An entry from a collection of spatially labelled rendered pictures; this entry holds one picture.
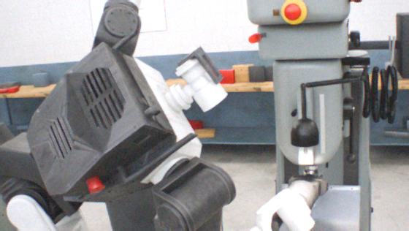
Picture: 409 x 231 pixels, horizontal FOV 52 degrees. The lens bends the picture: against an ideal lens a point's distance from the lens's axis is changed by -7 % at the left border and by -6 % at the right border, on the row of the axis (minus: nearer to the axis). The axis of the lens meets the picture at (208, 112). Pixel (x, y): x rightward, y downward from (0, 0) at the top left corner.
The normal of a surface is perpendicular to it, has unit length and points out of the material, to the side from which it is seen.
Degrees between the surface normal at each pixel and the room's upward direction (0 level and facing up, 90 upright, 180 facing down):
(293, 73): 90
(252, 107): 90
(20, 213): 90
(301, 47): 90
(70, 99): 75
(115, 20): 61
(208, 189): 45
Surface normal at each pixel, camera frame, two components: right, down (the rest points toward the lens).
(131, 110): -0.37, -0.19
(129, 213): 0.02, 0.29
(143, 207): 0.45, 0.23
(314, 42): -0.32, 0.25
